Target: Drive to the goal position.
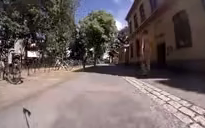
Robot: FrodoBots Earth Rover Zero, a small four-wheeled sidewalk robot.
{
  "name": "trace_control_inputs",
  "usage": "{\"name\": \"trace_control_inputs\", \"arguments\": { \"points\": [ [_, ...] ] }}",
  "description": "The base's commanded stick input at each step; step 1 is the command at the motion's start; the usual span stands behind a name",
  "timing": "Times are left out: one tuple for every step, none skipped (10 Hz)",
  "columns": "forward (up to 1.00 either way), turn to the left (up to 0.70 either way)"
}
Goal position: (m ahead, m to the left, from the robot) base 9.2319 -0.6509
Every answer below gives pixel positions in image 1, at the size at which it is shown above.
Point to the grey stone paved strip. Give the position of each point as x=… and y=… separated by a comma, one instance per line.
x=176, y=106

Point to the grey asphalt road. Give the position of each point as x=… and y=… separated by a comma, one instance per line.
x=90, y=100

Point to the grey asphalt pavement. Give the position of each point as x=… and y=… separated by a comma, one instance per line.
x=190, y=90

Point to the row of parked bicycles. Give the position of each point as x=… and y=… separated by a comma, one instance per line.
x=14, y=75

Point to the light green tree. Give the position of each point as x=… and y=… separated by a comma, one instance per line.
x=98, y=30

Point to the white building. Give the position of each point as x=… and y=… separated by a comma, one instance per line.
x=33, y=54

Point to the yellow two-storey building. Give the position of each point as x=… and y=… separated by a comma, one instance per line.
x=196, y=46

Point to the robot's own part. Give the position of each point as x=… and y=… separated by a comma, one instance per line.
x=26, y=115

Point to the group of trees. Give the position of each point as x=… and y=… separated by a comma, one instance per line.
x=50, y=26

